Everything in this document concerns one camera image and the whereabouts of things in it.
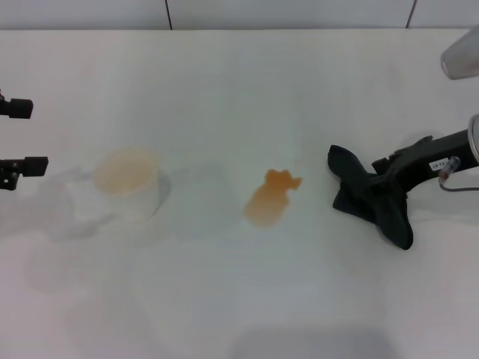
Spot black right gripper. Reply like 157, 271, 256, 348
370, 128, 473, 196

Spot dark blue rag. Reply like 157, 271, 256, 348
327, 144, 415, 251

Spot brown water stain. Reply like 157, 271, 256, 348
242, 168, 304, 230

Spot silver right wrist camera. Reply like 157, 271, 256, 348
440, 26, 479, 81

